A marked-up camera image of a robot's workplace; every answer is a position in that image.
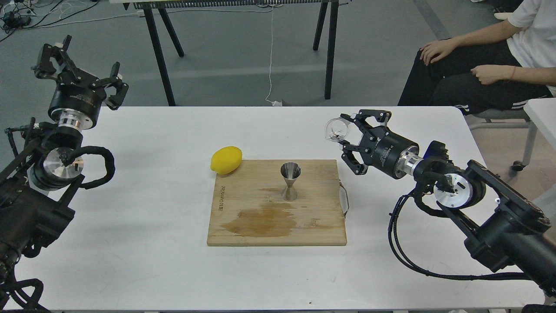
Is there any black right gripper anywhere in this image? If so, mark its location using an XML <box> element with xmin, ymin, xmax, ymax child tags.
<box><xmin>340</xmin><ymin>109</ymin><xmax>420</xmax><ymax>180</ymax></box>

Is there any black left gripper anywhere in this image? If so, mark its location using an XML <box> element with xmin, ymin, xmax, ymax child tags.
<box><xmin>31</xmin><ymin>34</ymin><xmax>129</xmax><ymax>130</ymax></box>

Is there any clear glass cup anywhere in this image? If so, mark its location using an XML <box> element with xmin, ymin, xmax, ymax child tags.
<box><xmin>325</xmin><ymin>117</ymin><xmax>350</xmax><ymax>143</ymax></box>

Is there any steel double jigger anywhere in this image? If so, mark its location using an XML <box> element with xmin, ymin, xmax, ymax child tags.
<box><xmin>280</xmin><ymin>162</ymin><xmax>301</xmax><ymax>202</ymax></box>

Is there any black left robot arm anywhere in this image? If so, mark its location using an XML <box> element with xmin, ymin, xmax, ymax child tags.
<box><xmin>0</xmin><ymin>36</ymin><xmax>129</xmax><ymax>313</ymax></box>

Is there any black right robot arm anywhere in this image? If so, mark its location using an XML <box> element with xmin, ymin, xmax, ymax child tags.
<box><xmin>325</xmin><ymin>109</ymin><xmax>556</xmax><ymax>297</ymax></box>

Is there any person right hand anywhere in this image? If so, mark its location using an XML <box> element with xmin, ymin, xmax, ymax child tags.
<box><xmin>419</xmin><ymin>38</ymin><xmax>458</xmax><ymax>66</ymax></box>

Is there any person left hand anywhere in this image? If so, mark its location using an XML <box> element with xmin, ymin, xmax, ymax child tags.
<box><xmin>470</xmin><ymin>65</ymin><xmax>516</xmax><ymax>85</ymax></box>

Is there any wooden cutting board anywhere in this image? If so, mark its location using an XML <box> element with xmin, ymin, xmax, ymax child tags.
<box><xmin>206</xmin><ymin>159</ymin><xmax>347</xmax><ymax>247</ymax></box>

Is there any yellow lemon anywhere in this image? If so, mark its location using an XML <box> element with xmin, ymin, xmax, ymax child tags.
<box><xmin>210</xmin><ymin>146</ymin><xmax>242</xmax><ymax>175</ymax></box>

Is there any black legged background table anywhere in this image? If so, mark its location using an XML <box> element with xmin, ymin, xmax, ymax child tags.
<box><xmin>109</xmin><ymin>0</ymin><xmax>348</xmax><ymax>107</ymax></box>

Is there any seated person white shirt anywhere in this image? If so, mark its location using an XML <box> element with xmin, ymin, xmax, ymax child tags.
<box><xmin>397</xmin><ymin>0</ymin><xmax>556</xmax><ymax>115</ymax></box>

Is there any white side table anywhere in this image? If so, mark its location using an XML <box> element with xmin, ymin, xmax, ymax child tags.
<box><xmin>511</xmin><ymin>98</ymin><xmax>556</xmax><ymax>172</ymax></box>

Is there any white hanging cable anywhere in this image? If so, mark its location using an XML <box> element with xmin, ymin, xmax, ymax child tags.
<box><xmin>265</xmin><ymin>4</ymin><xmax>283</xmax><ymax>106</ymax></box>

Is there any floor cable bundle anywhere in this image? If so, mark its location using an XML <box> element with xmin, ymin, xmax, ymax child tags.
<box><xmin>0</xmin><ymin>0</ymin><xmax>100</xmax><ymax>44</ymax></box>

